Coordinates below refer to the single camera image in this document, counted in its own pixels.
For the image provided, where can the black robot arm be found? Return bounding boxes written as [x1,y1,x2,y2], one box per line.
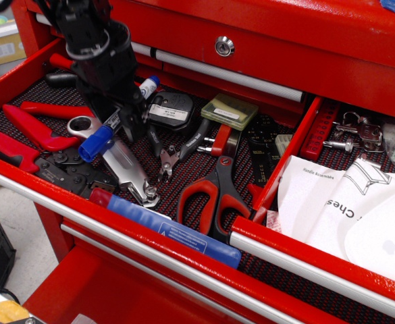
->
[37,1,149,142]

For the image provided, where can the silver keys on ring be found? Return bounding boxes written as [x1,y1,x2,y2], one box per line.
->
[335,111,384,153]

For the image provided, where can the blue plastic pouch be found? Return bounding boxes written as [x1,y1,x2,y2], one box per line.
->
[89,188,242,269]

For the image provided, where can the red handled crimping tool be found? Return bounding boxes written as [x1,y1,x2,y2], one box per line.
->
[0,104,119,200]

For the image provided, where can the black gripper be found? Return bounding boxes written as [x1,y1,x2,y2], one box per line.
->
[65,20,149,142]

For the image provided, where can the red handled small tool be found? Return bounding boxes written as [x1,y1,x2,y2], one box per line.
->
[197,124,232,157]

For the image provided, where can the red black handled pliers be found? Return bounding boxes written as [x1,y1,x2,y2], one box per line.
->
[45,53,80,88]

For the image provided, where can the red drill bit holder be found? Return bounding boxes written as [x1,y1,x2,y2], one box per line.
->
[299,99,340,161]

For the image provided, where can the black wire stripper gauge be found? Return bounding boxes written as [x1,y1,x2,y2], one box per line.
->
[246,114,280,187]

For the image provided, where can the blue dry erase marker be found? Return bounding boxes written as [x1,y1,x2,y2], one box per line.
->
[78,76,160,162]

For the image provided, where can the red handled cable cutter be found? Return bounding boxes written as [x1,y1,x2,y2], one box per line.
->
[20,91,196,136]

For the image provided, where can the clear green plastic case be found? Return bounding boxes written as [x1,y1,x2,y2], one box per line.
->
[201,94,259,131]

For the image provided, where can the silver cable stripping tool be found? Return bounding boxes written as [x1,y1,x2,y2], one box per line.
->
[67,116,160,208]

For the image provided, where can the right open red drawer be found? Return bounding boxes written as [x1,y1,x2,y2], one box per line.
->
[229,97,395,318]

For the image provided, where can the open red drawer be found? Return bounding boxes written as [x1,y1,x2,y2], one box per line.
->
[0,39,332,323]
[229,97,395,318]

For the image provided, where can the small grey flush cutters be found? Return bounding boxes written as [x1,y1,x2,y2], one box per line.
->
[145,117,212,184]

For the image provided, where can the red tool chest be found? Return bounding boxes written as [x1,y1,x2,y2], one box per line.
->
[8,0,395,324]

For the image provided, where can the small white connector block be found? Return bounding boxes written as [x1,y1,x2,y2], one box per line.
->
[275,134,293,156]

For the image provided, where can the red black scissors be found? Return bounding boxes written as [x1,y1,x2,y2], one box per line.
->
[176,156,251,242]

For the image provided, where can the white instruction paper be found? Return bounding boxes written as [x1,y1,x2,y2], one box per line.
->
[278,156,395,259]

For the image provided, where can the silver bolt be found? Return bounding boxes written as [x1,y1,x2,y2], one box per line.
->
[323,138,359,153]

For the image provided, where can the left open red drawer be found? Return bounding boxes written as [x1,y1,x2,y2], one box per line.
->
[0,39,332,323]

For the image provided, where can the silver cabinet lock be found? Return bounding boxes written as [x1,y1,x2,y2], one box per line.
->
[215,36,235,57]

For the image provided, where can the white apple mouse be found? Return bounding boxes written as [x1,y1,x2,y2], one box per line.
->
[344,194,395,281]

